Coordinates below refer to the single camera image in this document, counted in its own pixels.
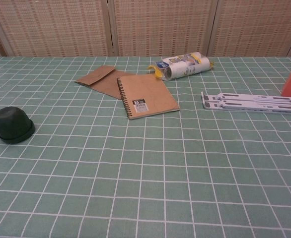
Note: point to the dark green round tray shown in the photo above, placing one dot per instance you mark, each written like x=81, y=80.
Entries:
x=17, y=141

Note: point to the white folding laptop stand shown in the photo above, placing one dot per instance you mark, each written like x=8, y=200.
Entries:
x=247, y=102

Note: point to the green checked tablecloth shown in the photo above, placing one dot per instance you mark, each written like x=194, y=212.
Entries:
x=145, y=173

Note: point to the black dice cup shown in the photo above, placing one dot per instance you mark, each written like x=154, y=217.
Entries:
x=11, y=119

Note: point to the kraft spiral notebook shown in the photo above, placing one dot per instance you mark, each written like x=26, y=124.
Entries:
x=149, y=96

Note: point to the brown paper envelope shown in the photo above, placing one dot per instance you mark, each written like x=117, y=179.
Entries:
x=98, y=77

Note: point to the pack of white rolls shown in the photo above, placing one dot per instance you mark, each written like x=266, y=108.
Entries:
x=180, y=67

